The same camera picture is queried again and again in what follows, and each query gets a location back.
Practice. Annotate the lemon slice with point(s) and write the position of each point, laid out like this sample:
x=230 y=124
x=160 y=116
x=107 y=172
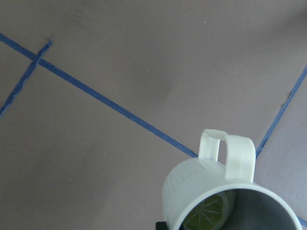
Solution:
x=211 y=213

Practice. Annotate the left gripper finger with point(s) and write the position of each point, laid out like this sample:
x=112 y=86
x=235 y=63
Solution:
x=161 y=225

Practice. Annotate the white mug with handle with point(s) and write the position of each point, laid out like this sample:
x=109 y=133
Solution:
x=224 y=163

